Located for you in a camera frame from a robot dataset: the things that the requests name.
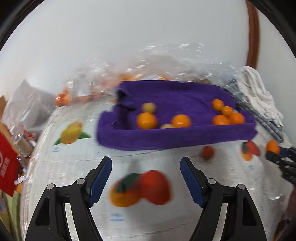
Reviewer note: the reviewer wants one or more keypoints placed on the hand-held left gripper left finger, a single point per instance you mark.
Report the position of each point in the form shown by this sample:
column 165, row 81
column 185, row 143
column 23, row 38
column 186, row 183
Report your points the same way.
column 101, row 180

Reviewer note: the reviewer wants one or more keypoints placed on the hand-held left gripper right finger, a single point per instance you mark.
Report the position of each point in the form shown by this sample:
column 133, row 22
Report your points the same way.
column 192, row 183

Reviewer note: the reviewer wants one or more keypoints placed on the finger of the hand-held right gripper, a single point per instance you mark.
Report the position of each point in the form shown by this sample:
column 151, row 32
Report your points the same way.
column 277, row 158
column 288, row 151

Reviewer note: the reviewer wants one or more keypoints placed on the orange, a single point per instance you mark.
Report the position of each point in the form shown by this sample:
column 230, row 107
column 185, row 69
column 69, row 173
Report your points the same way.
column 219, row 120
column 181, row 121
column 272, row 146
column 217, row 104
column 146, row 120
column 227, row 111
column 237, row 118

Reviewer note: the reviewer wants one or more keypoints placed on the small red tomato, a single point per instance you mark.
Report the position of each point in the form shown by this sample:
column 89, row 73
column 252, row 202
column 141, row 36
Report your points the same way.
column 207, row 152

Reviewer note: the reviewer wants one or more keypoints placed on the purple towel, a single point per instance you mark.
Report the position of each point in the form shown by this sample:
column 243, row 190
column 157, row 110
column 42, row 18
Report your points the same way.
column 175, row 139

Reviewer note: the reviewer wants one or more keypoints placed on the small yellow-green fruit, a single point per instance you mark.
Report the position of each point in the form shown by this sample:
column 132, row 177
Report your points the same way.
column 148, row 107
column 167, row 126

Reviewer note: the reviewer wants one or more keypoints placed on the grey checked cloth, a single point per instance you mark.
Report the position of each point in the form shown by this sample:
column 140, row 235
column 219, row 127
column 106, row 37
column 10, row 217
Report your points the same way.
column 271, row 131

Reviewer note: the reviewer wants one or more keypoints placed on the fruit-print tablecloth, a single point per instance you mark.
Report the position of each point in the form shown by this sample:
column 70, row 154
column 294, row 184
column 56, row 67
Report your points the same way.
column 69, row 166

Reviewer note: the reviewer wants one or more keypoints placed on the white striped towel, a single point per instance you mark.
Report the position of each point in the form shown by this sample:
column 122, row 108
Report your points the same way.
column 256, row 92

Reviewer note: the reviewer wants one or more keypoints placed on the white plastic bottle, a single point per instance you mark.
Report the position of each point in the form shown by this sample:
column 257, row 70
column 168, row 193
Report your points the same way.
column 22, row 143

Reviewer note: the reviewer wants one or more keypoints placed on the heap of tangerines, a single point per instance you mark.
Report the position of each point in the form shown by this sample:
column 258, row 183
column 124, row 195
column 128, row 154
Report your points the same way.
column 62, row 99

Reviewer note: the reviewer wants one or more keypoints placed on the red paper box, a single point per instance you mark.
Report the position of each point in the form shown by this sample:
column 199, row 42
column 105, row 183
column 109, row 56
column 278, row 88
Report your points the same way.
column 9, row 162

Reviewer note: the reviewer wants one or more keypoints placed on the clear plastic bag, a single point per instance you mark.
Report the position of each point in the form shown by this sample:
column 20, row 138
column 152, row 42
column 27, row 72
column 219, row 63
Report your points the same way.
column 92, row 78
column 180, row 60

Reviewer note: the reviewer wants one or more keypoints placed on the heap of small oranges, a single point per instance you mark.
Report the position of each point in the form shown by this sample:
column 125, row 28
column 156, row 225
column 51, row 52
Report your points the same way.
column 126, row 77

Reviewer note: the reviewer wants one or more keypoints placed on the white plastic bag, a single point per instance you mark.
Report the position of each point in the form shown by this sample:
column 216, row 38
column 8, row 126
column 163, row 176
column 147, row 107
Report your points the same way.
column 25, row 104

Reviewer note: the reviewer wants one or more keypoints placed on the brown wooden door frame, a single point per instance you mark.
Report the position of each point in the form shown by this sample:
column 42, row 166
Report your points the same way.
column 253, row 34

